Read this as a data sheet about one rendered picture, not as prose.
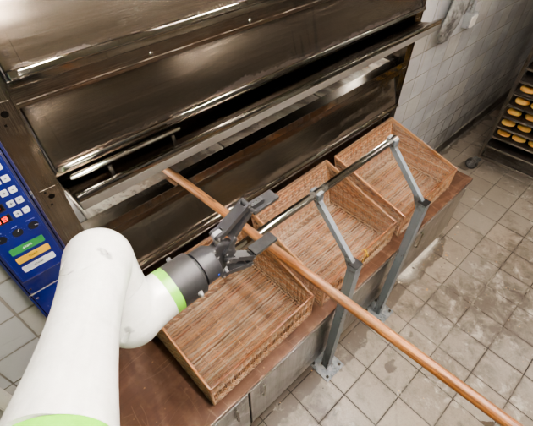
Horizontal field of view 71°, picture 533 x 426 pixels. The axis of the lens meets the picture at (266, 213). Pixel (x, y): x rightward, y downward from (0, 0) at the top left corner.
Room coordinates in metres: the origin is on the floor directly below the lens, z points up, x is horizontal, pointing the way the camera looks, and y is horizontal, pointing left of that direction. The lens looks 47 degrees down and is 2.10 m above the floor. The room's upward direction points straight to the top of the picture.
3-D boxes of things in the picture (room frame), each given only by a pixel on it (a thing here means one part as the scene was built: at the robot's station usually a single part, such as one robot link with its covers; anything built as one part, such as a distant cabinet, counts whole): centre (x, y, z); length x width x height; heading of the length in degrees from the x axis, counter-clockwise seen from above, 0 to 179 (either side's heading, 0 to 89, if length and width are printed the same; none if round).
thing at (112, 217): (1.41, -0.06, 1.16); 1.80 x 0.06 x 0.04; 133
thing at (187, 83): (1.40, -0.08, 1.54); 1.79 x 0.11 x 0.19; 133
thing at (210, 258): (0.46, 0.10, 1.48); 0.09 x 0.07 x 0.08; 134
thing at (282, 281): (0.80, 0.16, 0.72); 0.56 x 0.49 x 0.28; 134
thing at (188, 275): (0.41, 0.16, 1.48); 0.12 x 0.06 x 0.09; 44
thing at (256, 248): (0.55, 0.01, 1.41); 0.07 x 0.03 x 0.01; 134
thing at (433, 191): (1.63, -0.72, 0.72); 0.56 x 0.49 x 0.28; 134
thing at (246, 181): (1.40, -0.08, 1.02); 1.79 x 0.11 x 0.19; 133
